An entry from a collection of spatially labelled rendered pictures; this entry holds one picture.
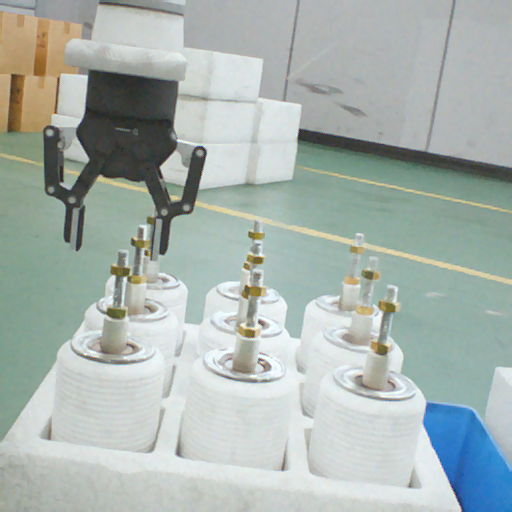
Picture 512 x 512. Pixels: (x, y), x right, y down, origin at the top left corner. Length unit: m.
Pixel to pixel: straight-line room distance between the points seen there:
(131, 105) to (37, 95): 3.89
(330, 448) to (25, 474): 0.26
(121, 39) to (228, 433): 0.34
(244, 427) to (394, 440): 0.13
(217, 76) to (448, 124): 2.91
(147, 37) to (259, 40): 5.90
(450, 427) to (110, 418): 0.54
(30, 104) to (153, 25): 3.86
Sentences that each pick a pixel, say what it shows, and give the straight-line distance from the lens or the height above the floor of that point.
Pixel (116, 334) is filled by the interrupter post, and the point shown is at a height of 0.27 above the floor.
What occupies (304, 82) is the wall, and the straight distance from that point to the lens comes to 6.34.
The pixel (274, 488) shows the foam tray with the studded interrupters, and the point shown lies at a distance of 0.70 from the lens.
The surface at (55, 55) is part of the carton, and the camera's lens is 4.64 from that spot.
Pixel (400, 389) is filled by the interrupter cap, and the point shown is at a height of 0.25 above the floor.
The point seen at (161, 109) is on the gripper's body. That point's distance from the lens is 0.67.
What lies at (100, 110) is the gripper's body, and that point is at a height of 0.46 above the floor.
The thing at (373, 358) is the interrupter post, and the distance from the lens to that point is 0.73.
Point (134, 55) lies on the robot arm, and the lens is 0.62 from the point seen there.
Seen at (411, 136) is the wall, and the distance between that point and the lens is 5.98.
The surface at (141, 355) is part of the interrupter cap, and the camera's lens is 0.72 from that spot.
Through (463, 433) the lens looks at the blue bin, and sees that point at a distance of 1.12.
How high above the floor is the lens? 0.51
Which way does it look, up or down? 13 degrees down
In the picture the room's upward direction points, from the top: 8 degrees clockwise
